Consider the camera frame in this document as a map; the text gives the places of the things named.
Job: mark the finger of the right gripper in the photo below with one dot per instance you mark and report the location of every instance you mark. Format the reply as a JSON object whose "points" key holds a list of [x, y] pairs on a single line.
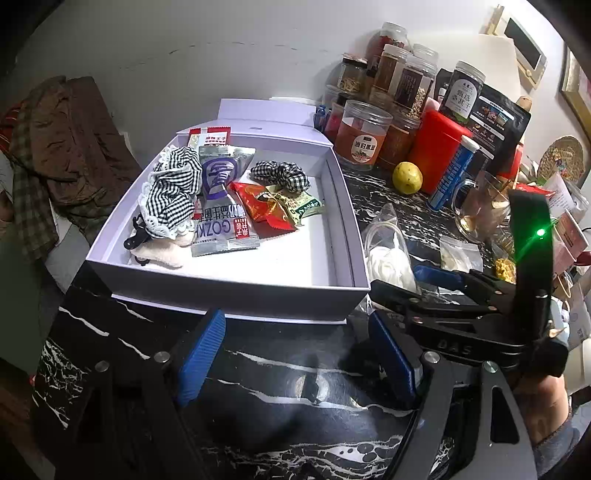
{"points": [[436, 276]]}

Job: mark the silver purple snack packet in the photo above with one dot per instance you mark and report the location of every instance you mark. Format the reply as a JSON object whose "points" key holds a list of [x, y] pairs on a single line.
{"points": [[224, 225]]}

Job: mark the black standing pouch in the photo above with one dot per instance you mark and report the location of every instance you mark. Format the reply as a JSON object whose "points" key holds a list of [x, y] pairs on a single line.
{"points": [[497, 124]]}

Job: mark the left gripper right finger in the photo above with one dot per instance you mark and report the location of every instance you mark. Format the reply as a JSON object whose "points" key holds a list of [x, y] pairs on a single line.
{"points": [[399, 355]]}

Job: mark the small clear zip bag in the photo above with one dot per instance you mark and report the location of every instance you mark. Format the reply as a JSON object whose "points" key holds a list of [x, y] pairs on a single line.
{"points": [[458, 255]]}

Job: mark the red white snack packet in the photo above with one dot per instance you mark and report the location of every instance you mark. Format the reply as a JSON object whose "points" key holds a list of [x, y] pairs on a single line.
{"points": [[208, 136]]}

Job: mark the brown blanket pile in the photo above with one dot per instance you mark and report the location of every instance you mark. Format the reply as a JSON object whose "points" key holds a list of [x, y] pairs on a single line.
{"points": [[68, 159]]}

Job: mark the red foil snack packet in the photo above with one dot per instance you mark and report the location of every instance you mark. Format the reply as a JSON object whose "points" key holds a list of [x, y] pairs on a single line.
{"points": [[263, 207]]}

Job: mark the white gift box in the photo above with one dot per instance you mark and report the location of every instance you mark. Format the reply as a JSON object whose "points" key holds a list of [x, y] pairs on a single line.
{"points": [[258, 225]]}

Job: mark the person's right hand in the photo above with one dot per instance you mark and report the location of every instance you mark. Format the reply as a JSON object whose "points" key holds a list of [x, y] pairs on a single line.
{"points": [[544, 405]]}

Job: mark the black white checked scrunchie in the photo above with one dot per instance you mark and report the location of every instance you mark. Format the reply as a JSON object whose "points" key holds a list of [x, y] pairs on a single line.
{"points": [[287, 175]]}

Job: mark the tall jar with grains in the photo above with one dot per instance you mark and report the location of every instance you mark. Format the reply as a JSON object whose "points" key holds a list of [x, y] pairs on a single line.
{"points": [[414, 86]]}

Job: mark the dark label jar white lid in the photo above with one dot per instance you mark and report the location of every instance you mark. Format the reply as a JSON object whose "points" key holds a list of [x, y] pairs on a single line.
{"points": [[463, 90]]}

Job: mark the green snack packet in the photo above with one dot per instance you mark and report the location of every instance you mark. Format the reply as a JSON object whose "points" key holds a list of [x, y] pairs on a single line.
{"points": [[298, 206]]}

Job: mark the red canister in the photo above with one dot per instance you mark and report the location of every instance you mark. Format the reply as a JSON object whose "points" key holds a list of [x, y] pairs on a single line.
{"points": [[435, 143]]}

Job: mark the yellow lemon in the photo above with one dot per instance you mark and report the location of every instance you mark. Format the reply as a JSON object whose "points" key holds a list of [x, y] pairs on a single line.
{"points": [[407, 178]]}

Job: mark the glass mug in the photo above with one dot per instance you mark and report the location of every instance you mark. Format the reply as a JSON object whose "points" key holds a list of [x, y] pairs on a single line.
{"points": [[480, 206]]}

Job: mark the wide jar orange label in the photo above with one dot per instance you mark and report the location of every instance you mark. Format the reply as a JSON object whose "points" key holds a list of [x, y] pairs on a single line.
{"points": [[361, 134]]}

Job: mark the wooden framed chalkboard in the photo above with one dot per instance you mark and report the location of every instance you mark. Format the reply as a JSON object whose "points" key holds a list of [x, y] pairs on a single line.
{"points": [[531, 60]]}

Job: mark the blue tablet tube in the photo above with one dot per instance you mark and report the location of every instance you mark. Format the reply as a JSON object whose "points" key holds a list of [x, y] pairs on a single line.
{"points": [[454, 173]]}

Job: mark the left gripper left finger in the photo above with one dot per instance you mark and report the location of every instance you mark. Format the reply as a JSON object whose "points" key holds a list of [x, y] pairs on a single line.
{"points": [[194, 354]]}

